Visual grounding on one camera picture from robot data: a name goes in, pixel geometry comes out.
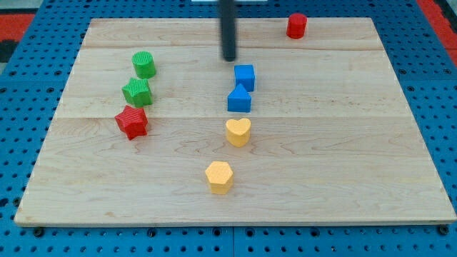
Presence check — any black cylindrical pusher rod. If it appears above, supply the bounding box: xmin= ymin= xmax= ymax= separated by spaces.
xmin=219 ymin=0 xmax=236 ymax=61

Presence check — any yellow hexagon block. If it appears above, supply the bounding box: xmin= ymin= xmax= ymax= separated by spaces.
xmin=205 ymin=161 xmax=233 ymax=195

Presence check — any blue cube block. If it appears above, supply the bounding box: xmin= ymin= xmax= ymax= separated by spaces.
xmin=233 ymin=64 xmax=256 ymax=92

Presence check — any light wooden board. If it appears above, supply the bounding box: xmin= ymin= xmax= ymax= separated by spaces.
xmin=14 ymin=18 xmax=456 ymax=227

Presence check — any red cylinder block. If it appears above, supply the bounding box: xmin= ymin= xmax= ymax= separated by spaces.
xmin=286 ymin=13 xmax=308 ymax=39

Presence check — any green cylinder block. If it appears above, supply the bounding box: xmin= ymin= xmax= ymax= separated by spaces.
xmin=131 ymin=51 xmax=156 ymax=79

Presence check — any blue triangle block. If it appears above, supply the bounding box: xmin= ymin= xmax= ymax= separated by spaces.
xmin=227 ymin=84 xmax=251 ymax=113

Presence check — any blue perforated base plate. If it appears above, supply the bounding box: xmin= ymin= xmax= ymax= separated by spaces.
xmin=1 ymin=1 xmax=456 ymax=256

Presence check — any green star block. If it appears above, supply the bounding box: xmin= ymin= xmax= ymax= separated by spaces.
xmin=121 ymin=78 xmax=153 ymax=108

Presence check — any red star block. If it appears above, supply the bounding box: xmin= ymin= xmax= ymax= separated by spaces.
xmin=115 ymin=106 xmax=148 ymax=140

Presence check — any yellow heart block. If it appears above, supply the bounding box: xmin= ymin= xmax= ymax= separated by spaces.
xmin=226 ymin=118 xmax=251 ymax=147

